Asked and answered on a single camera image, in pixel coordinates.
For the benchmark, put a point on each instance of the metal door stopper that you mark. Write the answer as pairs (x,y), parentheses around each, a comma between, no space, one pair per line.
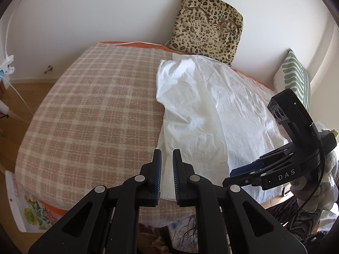
(48,69)

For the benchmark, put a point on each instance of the white clip lamp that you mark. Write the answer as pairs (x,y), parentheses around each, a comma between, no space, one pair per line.
(6,64)

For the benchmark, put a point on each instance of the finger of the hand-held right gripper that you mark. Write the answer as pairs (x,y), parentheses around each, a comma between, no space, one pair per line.
(246,168)
(238,181)

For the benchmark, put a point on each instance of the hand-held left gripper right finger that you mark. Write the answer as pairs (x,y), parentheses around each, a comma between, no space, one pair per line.
(175,169)

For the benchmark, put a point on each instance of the orange bed sheet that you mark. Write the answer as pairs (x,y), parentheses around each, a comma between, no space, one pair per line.
(143,45)

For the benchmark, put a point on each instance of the grey plush toy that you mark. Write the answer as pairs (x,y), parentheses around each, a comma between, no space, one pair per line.
(327,190)

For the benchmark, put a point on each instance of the leopard print cushion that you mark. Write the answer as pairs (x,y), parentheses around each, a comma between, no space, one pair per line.
(206,26)

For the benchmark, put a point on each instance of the sunflower print bag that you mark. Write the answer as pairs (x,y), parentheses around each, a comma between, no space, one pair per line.
(29,214)

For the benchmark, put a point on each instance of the pink plaid blanket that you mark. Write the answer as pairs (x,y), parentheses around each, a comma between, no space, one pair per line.
(92,111)

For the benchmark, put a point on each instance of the person's zebra print pants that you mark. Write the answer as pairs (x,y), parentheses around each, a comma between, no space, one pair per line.
(284,210)

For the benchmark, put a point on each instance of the white shirt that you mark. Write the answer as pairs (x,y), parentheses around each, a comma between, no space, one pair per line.
(212,111)

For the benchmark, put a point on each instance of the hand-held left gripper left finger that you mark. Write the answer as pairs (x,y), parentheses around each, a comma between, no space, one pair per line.
(158,169)

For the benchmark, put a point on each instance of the tree print cloth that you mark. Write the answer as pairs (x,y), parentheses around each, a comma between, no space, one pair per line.
(182,230)

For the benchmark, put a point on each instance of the green striped pillow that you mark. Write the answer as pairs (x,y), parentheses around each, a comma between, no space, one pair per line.
(294,76)

